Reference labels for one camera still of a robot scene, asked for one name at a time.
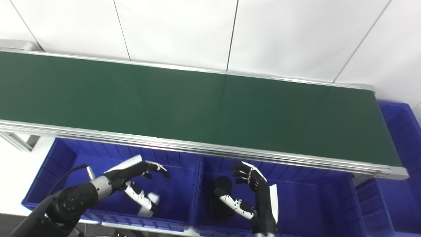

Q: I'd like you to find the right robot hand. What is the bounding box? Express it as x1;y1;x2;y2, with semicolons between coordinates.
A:
214;161;279;235

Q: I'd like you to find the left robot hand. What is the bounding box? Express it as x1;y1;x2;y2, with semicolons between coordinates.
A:
105;155;171;213

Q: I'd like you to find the white square part with hole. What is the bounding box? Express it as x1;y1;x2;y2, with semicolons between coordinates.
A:
137;192;161;219

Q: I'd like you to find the blue plastic bin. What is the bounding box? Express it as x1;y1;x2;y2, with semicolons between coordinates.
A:
355;101;421;237
21;138;202;231
194;155;369;237

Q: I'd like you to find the black part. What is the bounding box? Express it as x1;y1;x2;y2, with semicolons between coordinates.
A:
210;176;236;218

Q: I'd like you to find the green conveyor belt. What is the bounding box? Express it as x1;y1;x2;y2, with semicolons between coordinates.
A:
0;48;409;180
0;51;403;167

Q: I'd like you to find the aluminium conveyor leg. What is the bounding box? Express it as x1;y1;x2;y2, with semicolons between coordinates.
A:
0;131;40;153
353;174;373;187

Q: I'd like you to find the grey conveyor motor housing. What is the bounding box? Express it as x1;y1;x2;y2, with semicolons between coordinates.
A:
0;39;44;52

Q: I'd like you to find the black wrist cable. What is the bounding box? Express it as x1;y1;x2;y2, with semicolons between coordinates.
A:
49;164;96;198

